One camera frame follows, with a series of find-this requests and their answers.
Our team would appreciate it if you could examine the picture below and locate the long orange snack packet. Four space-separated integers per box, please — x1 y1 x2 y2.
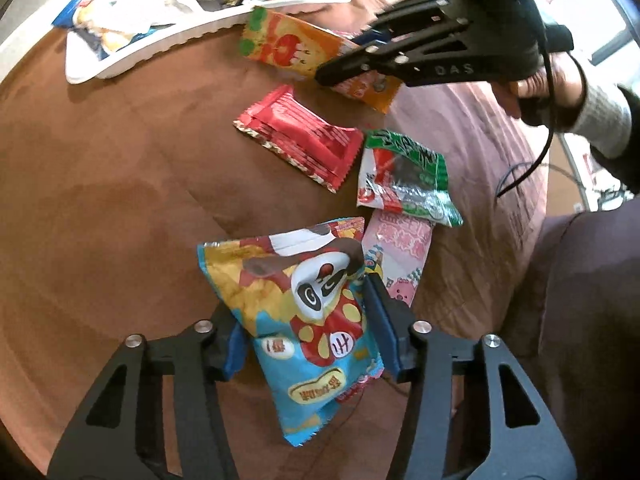
239 6 403 115

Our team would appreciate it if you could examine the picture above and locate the white plastic tray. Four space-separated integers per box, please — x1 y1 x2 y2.
65 0 352 86

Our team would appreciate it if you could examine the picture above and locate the blue panda snack packet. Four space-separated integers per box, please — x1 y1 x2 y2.
196 216 386 461

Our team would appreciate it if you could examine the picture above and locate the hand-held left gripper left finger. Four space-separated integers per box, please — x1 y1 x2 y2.
47 302 248 480

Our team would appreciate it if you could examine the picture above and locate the person's leg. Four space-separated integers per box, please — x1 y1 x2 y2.
500 210 640 480

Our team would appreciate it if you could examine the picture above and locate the black cable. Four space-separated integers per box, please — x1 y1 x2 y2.
495 0 556 198

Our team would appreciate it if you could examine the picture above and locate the pink snack packet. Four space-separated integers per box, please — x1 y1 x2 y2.
361 207 433 308

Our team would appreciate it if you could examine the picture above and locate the green red snack packet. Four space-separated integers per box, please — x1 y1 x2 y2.
356 129 464 228

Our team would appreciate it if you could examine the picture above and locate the window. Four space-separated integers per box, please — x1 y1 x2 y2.
530 0 638 61

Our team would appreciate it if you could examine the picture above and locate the red crimped snack packet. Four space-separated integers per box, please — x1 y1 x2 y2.
232 85 365 194

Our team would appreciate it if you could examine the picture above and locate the brown cloth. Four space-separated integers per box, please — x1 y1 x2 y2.
0 0 551 480

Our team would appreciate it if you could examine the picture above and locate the blue white snack packet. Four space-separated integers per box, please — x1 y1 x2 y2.
51 0 161 58

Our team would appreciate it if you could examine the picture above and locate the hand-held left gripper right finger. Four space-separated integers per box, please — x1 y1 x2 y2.
362 274 578 480

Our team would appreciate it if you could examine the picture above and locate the person's right hand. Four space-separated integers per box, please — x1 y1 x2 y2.
490 52 588 128

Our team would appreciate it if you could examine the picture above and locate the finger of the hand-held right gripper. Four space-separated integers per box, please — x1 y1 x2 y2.
350 0 473 46
314 22 493 88

